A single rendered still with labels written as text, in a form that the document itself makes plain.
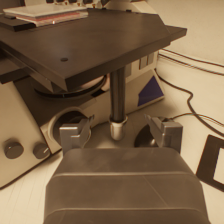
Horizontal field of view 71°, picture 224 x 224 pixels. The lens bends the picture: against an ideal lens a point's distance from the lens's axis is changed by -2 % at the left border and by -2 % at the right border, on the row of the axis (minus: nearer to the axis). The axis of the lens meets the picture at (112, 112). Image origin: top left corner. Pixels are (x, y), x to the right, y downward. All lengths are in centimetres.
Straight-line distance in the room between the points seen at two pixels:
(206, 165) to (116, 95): 19
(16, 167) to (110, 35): 24
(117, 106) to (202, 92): 31
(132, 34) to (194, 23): 59
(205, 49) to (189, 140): 47
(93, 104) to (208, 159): 23
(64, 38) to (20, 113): 12
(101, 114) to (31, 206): 19
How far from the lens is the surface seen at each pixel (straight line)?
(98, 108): 32
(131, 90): 36
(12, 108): 24
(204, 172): 31
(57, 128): 26
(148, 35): 17
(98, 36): 17
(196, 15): 74
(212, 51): 74
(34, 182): 30
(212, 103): 47
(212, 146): 35
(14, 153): 26
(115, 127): 28
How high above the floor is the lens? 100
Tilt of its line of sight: 40 degrees down
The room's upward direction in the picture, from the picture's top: 2 degrees counter-clockwise
